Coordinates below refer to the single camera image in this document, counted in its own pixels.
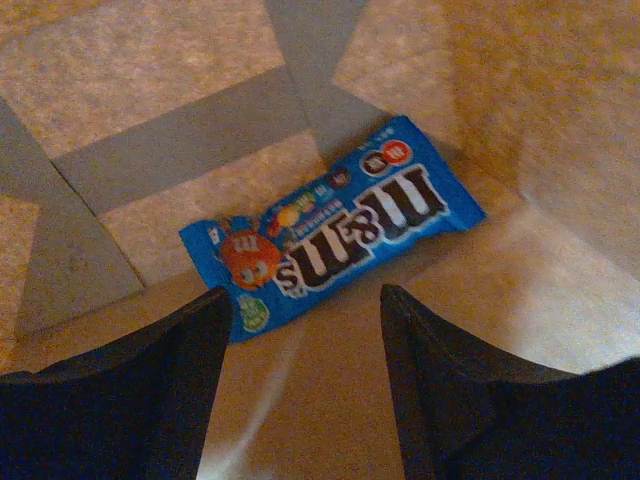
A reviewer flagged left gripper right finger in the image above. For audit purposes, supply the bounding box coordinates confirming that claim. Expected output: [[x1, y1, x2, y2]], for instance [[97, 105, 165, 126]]
[[380, 284, 639, 479]]

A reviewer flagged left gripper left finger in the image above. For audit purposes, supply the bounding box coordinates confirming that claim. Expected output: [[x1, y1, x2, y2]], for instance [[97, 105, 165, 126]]
[[1, 287, 232, 479]]

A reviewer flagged blue candy packet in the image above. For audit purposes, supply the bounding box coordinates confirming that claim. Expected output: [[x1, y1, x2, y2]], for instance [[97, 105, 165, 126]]
[[180, 116, 485, 343]]

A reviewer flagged brown paper bag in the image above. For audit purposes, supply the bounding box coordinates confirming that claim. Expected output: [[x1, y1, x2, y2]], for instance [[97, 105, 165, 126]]
[[1, 1, 639, 479]]

